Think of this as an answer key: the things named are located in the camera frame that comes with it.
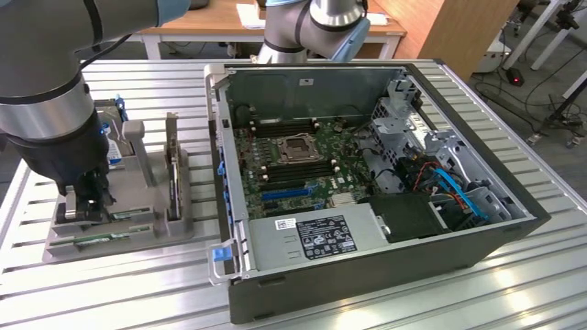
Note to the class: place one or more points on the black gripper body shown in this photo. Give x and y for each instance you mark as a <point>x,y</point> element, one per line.
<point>64,154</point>

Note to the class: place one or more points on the green RAM stick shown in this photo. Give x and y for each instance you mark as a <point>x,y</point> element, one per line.
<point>132,214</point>
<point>100,237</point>

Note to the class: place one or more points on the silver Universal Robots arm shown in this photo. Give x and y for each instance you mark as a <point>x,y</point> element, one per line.
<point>41,68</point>

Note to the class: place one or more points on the black RAM slot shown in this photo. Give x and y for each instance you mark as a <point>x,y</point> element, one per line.
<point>300,178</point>
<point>300,174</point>
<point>284,120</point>
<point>287,134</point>
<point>299,170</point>
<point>286,129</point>
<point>298,165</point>
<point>286,125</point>

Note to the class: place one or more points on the grey parts rack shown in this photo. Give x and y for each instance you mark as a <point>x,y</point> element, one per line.
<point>154,228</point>

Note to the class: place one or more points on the graphics card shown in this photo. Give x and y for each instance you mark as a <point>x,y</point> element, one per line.
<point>174,172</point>

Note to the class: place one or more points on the blue case release latch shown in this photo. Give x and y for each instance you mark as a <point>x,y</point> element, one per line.
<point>220,254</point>

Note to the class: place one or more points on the blue expansion slot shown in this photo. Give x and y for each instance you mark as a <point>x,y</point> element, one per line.
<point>284,194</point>

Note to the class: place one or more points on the grey power supply unit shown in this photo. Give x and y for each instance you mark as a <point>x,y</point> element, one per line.
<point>275,247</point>

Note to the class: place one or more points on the CPU socket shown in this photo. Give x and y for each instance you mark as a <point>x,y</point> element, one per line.
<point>295,147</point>

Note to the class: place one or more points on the silver chipset heatsink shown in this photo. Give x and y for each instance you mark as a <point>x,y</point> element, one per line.
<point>343,200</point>

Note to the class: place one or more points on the green motherboard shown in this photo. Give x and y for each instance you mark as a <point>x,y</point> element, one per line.
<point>342,146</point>

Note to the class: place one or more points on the black open PC case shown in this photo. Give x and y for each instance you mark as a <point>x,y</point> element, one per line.
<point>367,285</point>

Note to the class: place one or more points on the black fan shroud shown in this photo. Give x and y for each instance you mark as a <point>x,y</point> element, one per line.
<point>403,220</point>

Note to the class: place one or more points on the metal disk bay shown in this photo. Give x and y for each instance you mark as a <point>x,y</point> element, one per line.
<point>399,130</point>

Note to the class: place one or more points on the wooden cabinet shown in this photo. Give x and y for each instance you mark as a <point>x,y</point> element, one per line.
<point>440,31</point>

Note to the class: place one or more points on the white box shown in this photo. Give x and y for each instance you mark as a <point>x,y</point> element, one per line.
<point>492,51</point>

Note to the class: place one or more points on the black power brick red light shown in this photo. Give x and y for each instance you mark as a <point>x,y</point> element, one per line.
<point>515,77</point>

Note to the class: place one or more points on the black wheeled stand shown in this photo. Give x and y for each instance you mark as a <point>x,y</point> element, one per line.
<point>562,110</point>

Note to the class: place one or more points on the wooden desk white frame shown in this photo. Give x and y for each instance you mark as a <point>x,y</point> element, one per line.
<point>215,24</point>

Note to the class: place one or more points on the white table frame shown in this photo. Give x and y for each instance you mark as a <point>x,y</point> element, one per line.
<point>547,34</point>

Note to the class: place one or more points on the black camera on stand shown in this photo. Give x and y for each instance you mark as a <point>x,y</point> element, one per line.
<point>567,17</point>

